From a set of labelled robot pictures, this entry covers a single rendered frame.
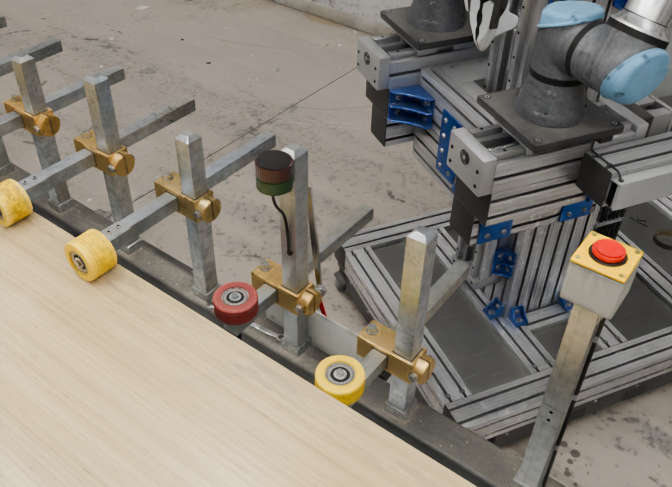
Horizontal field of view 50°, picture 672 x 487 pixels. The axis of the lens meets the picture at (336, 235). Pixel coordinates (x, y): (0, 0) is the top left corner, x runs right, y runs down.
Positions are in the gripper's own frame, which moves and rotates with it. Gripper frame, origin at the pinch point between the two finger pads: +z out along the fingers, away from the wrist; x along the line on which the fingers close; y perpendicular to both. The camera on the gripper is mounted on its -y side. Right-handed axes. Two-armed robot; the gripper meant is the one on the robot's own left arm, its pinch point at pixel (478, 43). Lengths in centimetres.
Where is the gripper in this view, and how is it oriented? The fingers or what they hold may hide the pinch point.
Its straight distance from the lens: 121.3
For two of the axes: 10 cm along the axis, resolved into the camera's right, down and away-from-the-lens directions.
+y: 9.2, -2.3, 3.1
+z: -0.2, 7.7, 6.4
